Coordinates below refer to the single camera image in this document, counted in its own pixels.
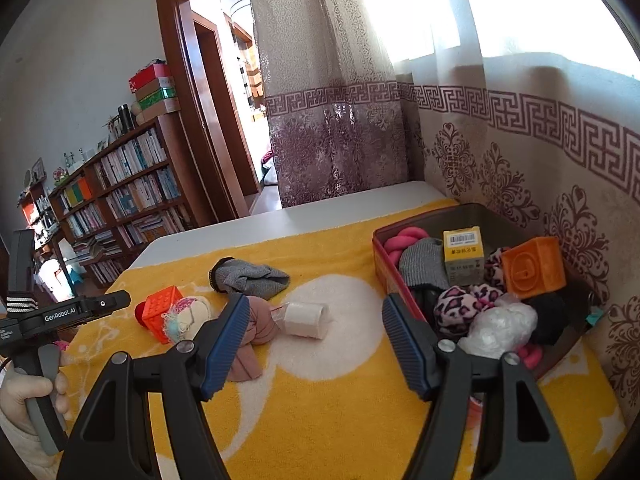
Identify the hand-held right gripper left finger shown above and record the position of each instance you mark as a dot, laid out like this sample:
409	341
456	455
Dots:
227	347

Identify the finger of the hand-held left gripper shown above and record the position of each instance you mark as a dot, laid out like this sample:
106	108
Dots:
107	302

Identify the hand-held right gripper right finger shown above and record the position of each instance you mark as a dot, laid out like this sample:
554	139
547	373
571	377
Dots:
406	342

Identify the dusty pink sock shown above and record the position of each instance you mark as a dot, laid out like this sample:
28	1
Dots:
260	322

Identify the cream multicoloured sock ball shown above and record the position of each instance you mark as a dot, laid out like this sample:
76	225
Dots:
190	315

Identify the grey sock with black cuff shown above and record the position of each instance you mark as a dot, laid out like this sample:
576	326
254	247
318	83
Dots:
250	277

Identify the grey ribbed sock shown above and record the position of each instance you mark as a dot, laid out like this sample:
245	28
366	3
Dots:
422	265

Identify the red tin box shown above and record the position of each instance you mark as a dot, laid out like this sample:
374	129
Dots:
387	265

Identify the white paper roll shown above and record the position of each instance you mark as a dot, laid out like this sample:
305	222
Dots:
305	320

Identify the white plastic bag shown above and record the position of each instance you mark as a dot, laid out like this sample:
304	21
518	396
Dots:
500	327

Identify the yellow and white carton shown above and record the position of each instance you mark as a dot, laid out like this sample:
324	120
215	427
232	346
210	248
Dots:
464	255

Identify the orange embossed soft cube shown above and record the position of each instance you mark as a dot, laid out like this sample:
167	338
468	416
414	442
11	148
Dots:
532	270

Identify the person's left hand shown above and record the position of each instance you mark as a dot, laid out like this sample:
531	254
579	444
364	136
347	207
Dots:
17	395

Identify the yellow and white blanket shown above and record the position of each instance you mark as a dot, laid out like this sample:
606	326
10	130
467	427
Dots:
325	410

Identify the wooden bookshelf with books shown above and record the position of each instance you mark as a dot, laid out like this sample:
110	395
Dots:
130	195

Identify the small pink toy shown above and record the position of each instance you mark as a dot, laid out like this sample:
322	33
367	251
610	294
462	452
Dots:
531	356

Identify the white bed sheet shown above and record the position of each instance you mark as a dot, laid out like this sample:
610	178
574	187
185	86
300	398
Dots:
300	215

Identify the black thermos bottle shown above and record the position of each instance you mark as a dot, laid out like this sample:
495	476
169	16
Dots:
124	117

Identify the tan cardboard box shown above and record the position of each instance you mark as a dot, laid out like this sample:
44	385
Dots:
162	109

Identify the green box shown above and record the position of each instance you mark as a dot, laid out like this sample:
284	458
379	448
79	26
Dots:
159	97

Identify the cream curtain with maroon pattern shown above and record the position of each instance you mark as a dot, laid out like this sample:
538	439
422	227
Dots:
550	160

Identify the sheer patterned curtain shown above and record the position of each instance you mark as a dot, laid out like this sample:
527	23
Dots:
325	110

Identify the brown wooden door frame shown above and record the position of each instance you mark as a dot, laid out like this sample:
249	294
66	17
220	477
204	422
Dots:
185	110

